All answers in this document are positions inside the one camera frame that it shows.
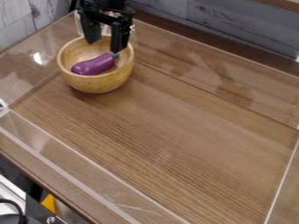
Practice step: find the clear acrylic tray wall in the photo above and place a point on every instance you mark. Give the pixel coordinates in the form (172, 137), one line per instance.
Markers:
(192, 145)

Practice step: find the purple toy eggplant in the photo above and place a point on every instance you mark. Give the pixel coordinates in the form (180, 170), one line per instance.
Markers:
(98, 65)

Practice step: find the black device with yellow sticker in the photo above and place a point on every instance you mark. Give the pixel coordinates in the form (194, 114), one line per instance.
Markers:
(41, 212)

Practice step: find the brown wooden bowl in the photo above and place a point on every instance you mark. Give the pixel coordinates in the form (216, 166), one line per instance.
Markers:
(77, 51)

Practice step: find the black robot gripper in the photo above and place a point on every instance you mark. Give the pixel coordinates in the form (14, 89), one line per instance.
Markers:
(110, 12)

